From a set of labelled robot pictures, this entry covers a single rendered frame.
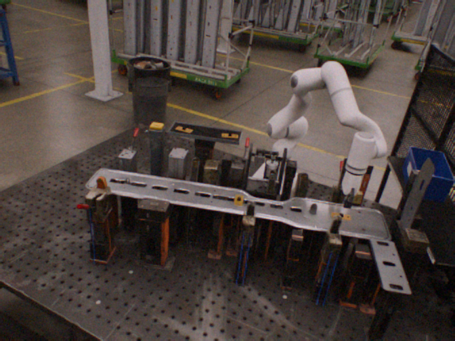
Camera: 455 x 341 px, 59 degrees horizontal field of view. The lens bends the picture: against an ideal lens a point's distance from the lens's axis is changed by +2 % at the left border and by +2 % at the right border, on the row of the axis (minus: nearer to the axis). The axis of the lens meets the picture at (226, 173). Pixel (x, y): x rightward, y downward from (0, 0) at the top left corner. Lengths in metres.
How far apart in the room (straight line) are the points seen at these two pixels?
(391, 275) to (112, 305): 1.10
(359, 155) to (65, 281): 1.34
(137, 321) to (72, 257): 0.48
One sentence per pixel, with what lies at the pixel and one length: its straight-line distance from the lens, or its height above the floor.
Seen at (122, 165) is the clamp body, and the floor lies 1.01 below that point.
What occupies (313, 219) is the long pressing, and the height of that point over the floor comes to 1.00.
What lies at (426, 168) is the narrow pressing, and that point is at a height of 1.30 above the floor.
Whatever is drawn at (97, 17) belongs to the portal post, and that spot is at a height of 1.02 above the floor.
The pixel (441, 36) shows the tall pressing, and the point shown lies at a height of 0.75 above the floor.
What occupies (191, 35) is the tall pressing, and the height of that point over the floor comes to 0.72.
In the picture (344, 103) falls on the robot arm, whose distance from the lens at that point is 1.72.
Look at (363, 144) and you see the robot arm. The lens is 1.65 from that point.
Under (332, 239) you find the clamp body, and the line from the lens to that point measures 1.65.
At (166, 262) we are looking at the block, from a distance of 1.92.
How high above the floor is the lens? 2.04
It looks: 31 degrees down
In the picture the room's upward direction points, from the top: 6 degrees clockwise
